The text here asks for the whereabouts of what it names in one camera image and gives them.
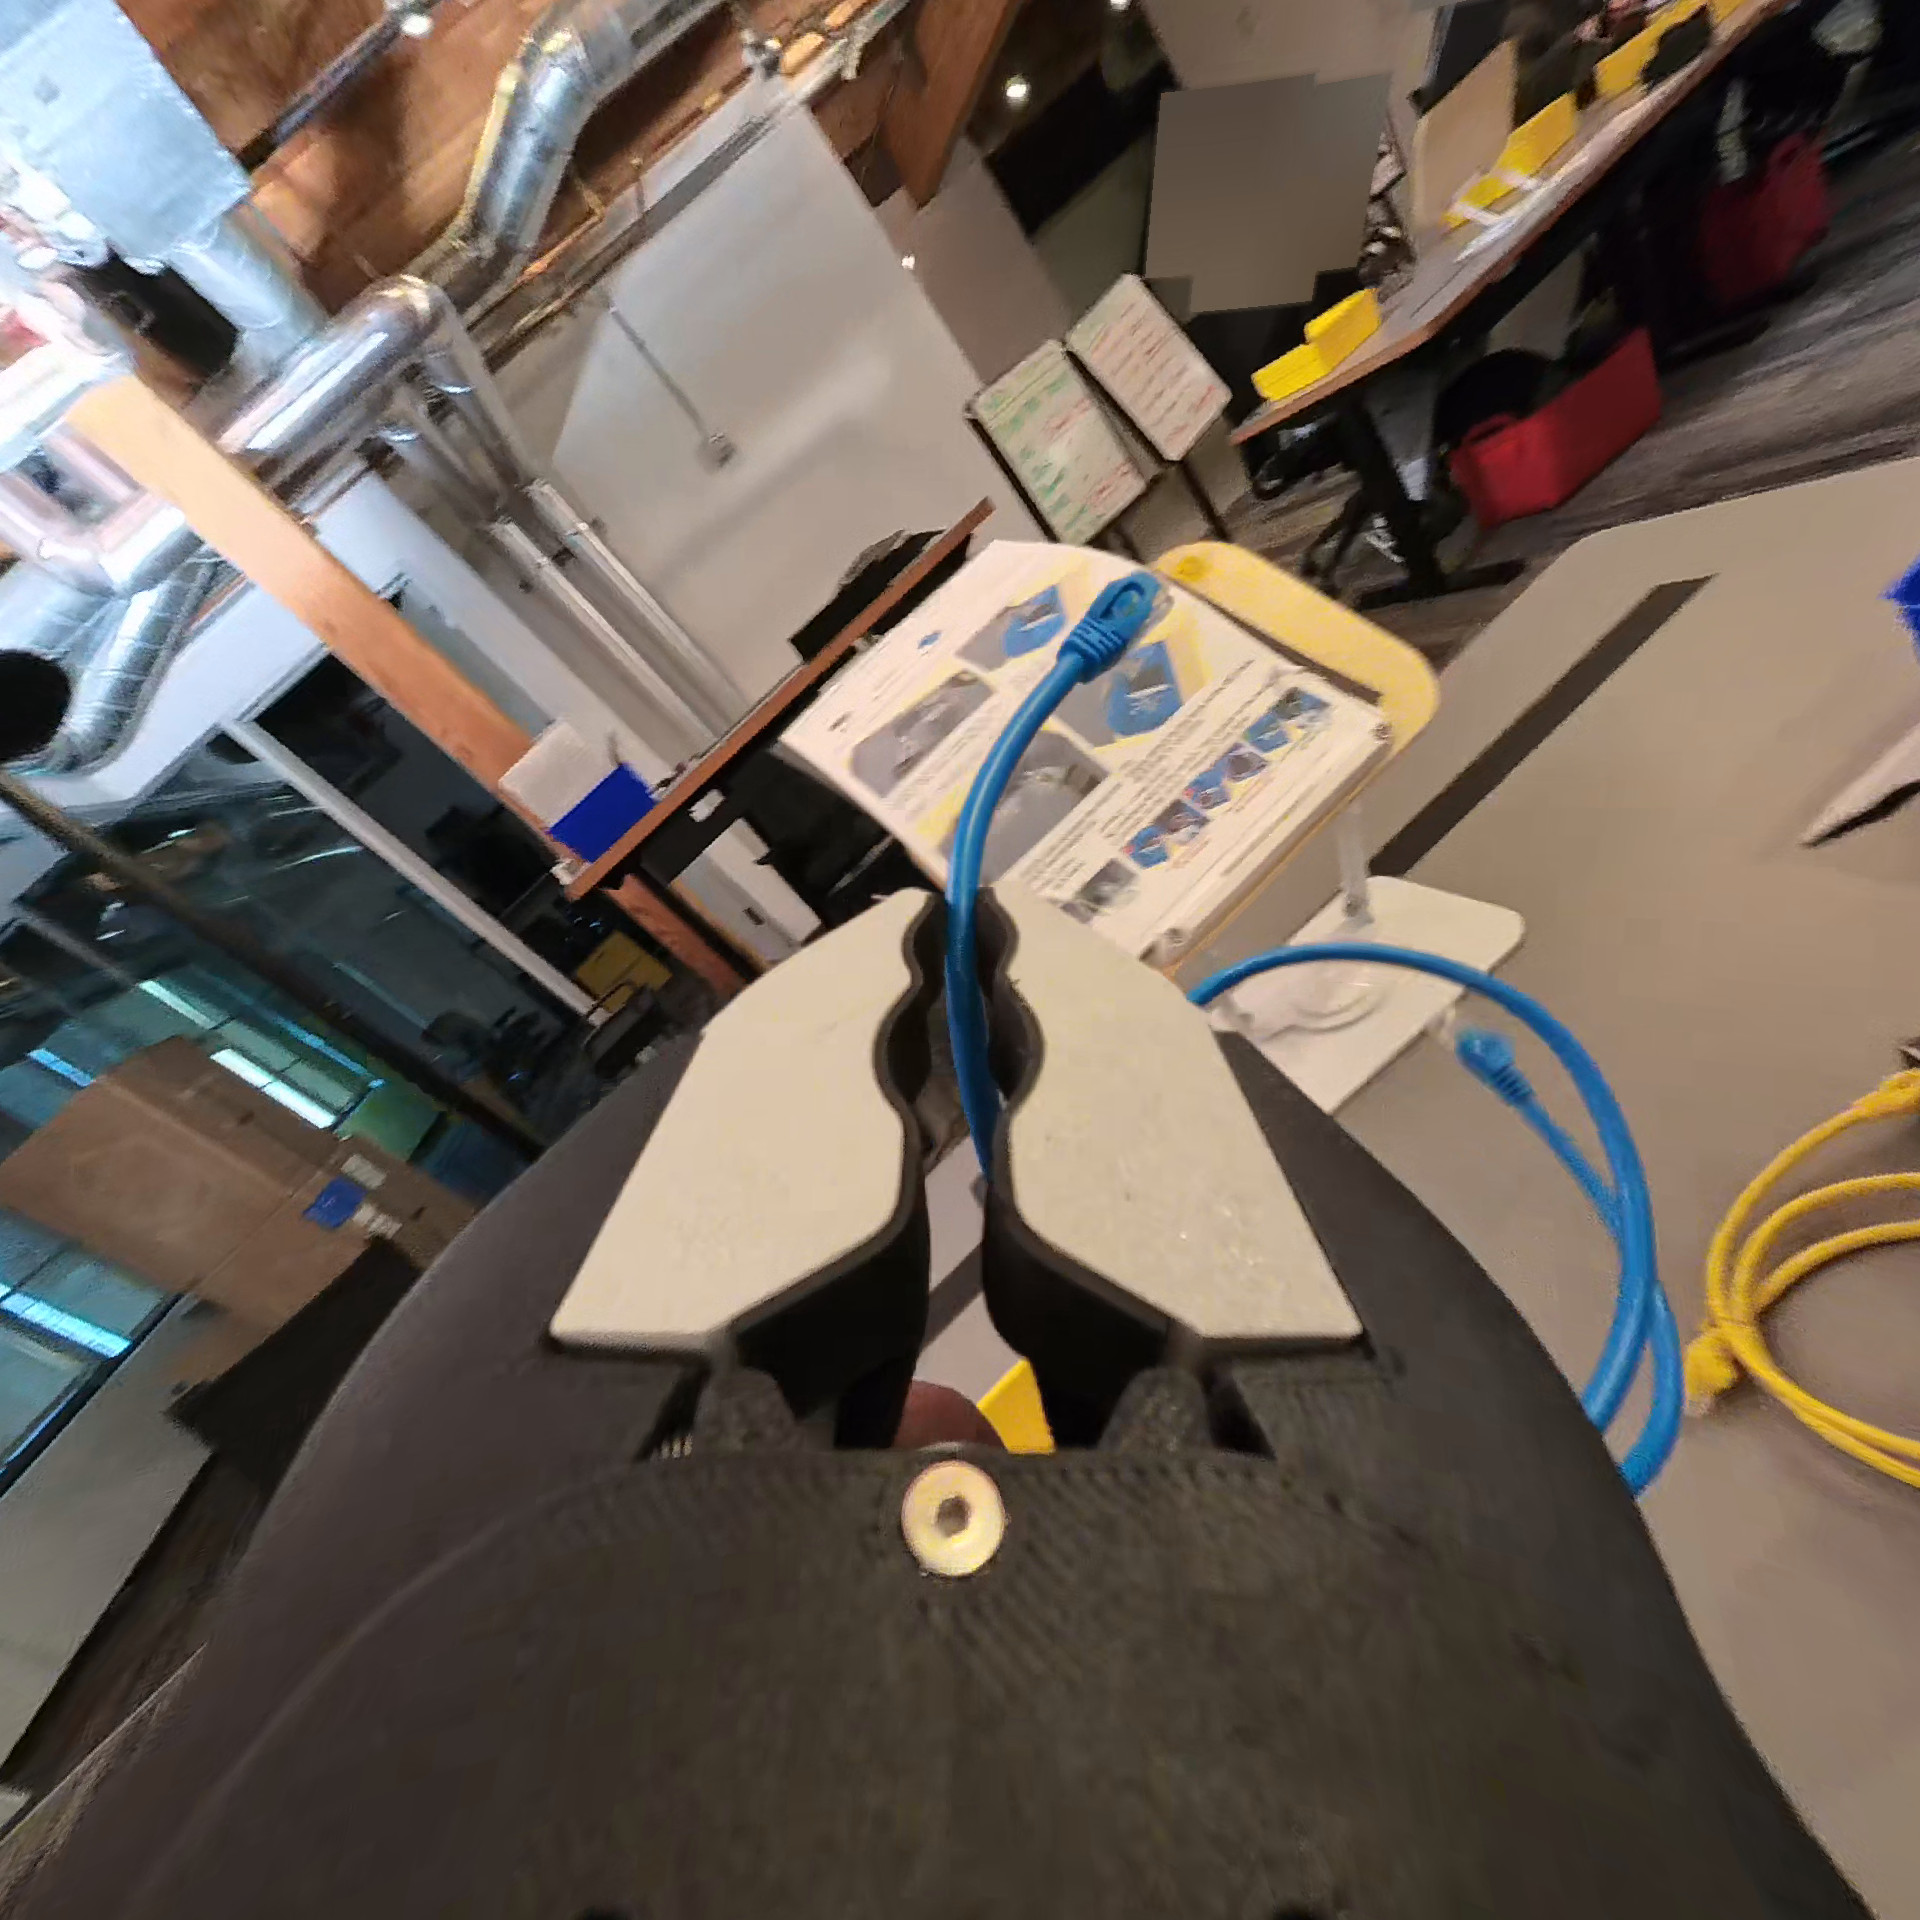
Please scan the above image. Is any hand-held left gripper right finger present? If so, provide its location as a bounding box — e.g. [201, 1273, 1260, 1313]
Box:
[980, 885, 1365, 1448]

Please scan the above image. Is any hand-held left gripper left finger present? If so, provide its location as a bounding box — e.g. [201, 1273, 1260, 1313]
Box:
[550, 887, 950, 1448]

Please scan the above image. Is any blue ethernet cable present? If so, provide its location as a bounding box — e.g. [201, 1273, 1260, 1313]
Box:
[948, 570, 1684, 1500]

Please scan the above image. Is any yellow plastic bin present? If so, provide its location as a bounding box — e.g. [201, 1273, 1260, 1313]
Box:
[1592, 0, 1715, 95]
[1249, 288, 1387, 403]
[981, 1358, 1057, 1456]
[1444, 93, 1580, 226]

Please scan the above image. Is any white and blue box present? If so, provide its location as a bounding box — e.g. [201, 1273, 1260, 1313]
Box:
[498, 721, 657, 864]

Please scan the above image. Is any wooden background desk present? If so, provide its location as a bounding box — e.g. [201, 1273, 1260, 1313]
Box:
[563, 498, 999, 900]

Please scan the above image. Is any printed instruction sheet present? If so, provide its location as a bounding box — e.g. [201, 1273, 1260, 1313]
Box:
[781, 540, 1389, 962]

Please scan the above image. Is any large cardboard box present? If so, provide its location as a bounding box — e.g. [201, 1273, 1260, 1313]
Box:
[0, 1035, 474, 1352]

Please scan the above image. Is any document stand with white base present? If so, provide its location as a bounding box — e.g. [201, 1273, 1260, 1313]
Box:
[901, 540, 1525, 1115]

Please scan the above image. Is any printed whiteboard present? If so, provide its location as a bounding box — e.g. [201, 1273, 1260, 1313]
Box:
[1069, 274, 1236, 463]
[968, 342, 1159, 546]

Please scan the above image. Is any pale flat sheet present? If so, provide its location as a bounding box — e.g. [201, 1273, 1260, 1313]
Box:
[1800, 721, 1920, 850]

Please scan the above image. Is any red bag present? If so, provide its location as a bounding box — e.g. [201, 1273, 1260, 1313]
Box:
[1696, 132, 1836, 313]
[1447, 326, 1666, 530]

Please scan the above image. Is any long work table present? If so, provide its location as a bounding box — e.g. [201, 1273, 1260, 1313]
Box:
[1231, 0, 1802, 603]

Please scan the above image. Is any grey flat panel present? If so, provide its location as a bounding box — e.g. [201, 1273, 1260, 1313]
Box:
[1143, 66, 1395, 316]

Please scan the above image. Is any yellow ethernet cable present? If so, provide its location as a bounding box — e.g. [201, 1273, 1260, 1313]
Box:
[1683, 1068, 1920, 1487]

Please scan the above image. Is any silver ventilation duct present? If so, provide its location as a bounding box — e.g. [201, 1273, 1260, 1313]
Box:
[450, 0, 737, 294]
[0, 278, 459, 774]

